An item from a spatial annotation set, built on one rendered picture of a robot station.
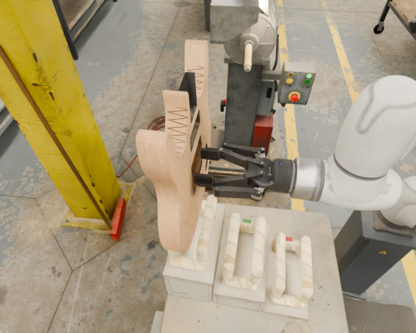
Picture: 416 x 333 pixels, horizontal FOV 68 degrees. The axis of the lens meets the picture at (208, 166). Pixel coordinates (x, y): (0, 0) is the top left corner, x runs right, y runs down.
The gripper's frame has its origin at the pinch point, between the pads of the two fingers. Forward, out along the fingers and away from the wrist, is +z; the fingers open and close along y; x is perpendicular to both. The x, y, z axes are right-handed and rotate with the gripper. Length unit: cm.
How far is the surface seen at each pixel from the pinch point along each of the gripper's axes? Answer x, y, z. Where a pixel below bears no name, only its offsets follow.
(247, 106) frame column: -71, 113, -7
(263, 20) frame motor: -11, 98, -10
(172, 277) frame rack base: -36.2, -12.9, 6.6
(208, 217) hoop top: -24.5, 1.8, -1.6
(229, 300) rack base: -48, -13, -11
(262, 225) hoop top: -32.8, 6.5, -17.8
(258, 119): -84, 117, -15
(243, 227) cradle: -40.4, 9.1, -12.2
